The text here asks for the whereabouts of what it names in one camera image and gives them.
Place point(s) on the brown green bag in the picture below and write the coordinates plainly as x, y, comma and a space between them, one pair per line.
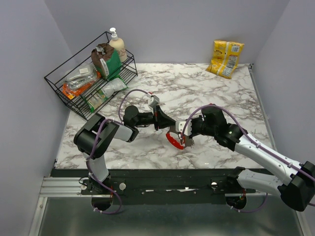
106, 61

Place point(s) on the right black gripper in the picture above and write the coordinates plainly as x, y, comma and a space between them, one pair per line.
193, 133

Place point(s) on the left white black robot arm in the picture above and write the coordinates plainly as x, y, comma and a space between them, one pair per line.
94, 138

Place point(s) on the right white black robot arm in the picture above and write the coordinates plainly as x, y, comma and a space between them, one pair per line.
288, 179

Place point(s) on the metal red key organizer plate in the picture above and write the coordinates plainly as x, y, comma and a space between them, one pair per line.
175, 139

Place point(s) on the black wire rack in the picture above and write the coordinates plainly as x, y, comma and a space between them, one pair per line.
56, 78

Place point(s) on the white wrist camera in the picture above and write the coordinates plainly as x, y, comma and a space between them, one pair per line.
183, 127
153, 100

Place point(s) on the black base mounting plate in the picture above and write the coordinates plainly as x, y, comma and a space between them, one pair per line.
174, 187

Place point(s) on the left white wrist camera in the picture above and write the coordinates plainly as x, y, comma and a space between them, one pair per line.
153, 100

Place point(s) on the cream pump lotion bottle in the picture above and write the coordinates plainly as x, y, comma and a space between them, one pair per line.
118, 44

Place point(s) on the green white snack packet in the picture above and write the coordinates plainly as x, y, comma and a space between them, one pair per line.
106, 92

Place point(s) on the yellow chips bag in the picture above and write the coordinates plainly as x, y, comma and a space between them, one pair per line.
225, 58

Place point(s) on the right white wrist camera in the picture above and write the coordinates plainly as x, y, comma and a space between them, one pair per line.
183, 127

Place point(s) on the clear plastic packet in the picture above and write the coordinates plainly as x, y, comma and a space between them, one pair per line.
81, 76

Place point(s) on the orange snack packet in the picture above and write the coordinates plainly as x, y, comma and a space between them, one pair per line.
72, 93

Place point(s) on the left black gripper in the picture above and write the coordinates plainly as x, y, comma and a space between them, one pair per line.
161, 119

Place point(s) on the aluminium rail frame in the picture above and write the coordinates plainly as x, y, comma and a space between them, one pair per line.
62, 211

